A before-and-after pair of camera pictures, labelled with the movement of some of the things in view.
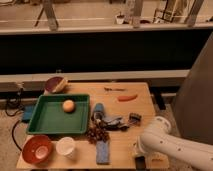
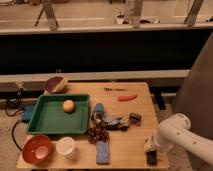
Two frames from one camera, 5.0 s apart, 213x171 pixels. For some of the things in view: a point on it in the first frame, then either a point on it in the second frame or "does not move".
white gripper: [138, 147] → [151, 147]
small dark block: [134, 118] does not move
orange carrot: [126, 98] does not move
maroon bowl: [56, 84] does not move
